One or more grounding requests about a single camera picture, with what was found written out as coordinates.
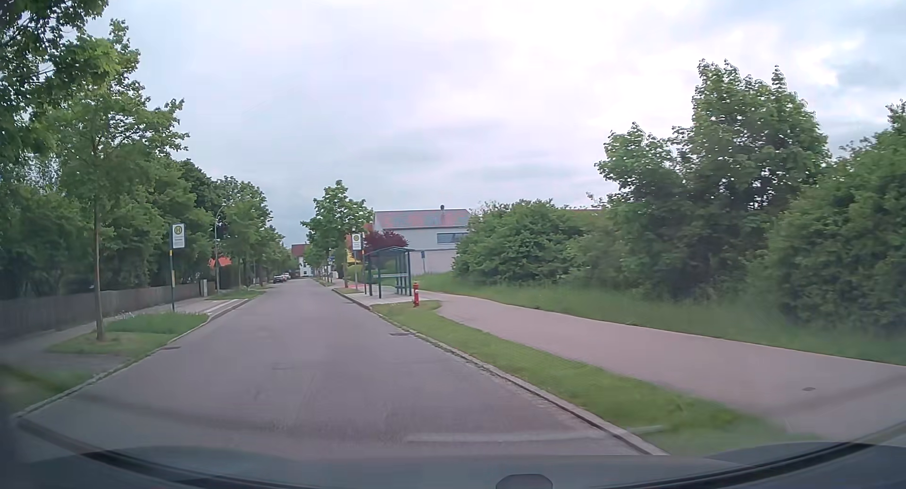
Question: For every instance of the tall green tree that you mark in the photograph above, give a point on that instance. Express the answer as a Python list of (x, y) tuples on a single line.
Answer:
[(335, 220)]

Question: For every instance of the car's own bonnet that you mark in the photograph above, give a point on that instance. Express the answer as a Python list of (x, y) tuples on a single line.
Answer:
[(453, 471)]

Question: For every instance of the tall grass bank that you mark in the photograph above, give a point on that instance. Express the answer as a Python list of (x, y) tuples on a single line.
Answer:
[(679, 315)]

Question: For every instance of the grass verge strip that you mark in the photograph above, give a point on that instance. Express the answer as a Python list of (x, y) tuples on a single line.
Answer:
[(566, 379)]

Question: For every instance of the parked vehicles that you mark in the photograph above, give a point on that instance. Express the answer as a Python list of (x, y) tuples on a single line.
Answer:
[(280, 278)]

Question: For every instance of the grey pavement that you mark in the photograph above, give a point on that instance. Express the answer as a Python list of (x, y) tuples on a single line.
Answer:
[(42, 347)]

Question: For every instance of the grey building with red roof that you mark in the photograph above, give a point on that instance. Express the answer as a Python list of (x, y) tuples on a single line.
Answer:
[(428, 238)]

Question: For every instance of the bus stop sign on post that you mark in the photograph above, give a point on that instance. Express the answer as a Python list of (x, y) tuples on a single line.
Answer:
[(177, 238), (356, 242)]

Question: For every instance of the grey asphalt road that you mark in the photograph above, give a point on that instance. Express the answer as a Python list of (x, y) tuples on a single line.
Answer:
[(304, 368)]

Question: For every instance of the dark red-leaved tree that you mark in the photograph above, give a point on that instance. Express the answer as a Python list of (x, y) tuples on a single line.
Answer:
[(384, 240)]

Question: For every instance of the white house with red roof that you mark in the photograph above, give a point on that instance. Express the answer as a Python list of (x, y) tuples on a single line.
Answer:
[(301, 259)]

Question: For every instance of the row of trees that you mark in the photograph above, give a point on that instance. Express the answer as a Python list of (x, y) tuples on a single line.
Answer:
[(184, 227)]

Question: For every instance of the reddish paved path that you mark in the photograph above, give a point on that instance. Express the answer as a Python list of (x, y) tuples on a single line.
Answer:
[(637, 351)]

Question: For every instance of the red fire hydrant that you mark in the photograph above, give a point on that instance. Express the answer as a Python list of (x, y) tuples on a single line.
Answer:
[(416, 293)]

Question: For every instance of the grass verge with tree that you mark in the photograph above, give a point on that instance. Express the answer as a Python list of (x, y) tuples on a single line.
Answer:
[(134, 331)]

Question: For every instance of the green glass bus shelter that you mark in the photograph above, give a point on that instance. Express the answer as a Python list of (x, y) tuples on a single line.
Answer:
[(388, 268)]

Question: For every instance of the grey wooden fence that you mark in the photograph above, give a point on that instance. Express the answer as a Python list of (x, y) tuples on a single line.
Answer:
[(85, 306)]

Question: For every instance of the slender young tree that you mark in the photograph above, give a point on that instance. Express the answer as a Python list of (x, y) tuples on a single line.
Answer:
[(99, 156)]

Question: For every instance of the large green bushes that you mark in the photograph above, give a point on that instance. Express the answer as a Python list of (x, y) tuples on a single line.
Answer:
[(708, 213)]

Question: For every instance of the lamp post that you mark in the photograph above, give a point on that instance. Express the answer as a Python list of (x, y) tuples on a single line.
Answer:
[(216, 248)]

